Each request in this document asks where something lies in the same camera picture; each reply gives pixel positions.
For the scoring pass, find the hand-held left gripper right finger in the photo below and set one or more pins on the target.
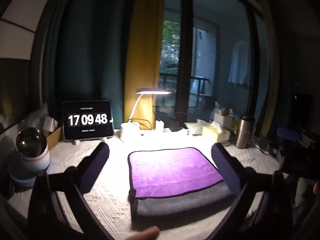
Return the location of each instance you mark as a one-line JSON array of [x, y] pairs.
[[225, 166]]

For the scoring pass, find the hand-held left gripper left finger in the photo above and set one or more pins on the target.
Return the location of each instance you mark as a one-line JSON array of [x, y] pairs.
[[96, 162]]

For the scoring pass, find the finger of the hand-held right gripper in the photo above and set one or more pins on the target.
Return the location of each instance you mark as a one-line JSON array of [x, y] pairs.
[[288, 133]]

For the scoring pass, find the purple towel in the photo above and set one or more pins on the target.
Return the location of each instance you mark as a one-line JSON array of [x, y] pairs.
[[170, 171]]

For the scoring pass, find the grey towel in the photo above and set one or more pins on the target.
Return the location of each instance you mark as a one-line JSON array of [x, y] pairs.
[[180, 203]]

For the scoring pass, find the person's right hand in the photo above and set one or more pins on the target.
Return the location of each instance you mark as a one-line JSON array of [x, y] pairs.
[[316, 188]]

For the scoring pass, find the black monitor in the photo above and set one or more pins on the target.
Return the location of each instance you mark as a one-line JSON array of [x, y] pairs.
[[300, 108]]

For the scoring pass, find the white tablet stand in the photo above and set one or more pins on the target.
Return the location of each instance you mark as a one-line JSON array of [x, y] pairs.
[[76, 142]]

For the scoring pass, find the yellow tissue box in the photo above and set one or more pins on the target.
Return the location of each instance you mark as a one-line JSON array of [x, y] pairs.
[[216, 133]]

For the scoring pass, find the steel tumbler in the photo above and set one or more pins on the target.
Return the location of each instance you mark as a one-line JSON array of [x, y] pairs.
[[243, 132]]

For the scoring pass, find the black tablet with clock display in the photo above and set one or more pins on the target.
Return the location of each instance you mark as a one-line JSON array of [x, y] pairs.
[[87, 120]]

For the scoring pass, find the white patterned tablecloth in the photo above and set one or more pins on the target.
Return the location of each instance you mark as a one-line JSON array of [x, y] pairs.
[[107, 205]]

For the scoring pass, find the white storage basket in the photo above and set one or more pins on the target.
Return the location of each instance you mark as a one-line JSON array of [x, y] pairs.
[[222, 120]]

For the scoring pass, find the white tissue pack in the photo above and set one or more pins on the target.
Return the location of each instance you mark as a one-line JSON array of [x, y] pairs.
[[196, 128]]

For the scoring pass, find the cardboard box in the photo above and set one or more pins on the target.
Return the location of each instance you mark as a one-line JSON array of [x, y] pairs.
[[53, 136]]

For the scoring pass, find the round glossy white device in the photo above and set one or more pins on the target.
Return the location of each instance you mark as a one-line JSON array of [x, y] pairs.
[[30, 157]]

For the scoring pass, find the white desk lamp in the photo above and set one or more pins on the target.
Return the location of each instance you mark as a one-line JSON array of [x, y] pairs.
[[140, 105]]

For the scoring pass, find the small white bottle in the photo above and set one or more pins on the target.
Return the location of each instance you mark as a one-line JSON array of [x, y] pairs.
[[159, 126]]

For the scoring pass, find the clear plastic bag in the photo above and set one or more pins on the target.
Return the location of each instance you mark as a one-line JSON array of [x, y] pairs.
[[37, 117]]

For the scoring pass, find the balcony railing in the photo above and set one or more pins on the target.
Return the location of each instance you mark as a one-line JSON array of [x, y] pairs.
[[198, 87]]

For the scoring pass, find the hanging white shirt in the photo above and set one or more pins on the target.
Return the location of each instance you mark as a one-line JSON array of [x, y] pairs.
[[239, 63]]

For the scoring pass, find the yellow curtain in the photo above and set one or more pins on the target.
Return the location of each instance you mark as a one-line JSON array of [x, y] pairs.
[[143, 55]]

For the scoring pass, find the teal curtain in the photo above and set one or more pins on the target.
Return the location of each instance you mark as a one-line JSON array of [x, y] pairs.
[[87, 45]]

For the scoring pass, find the dark window frame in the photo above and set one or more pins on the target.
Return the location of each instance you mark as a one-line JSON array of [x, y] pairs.
[[186, 50]]

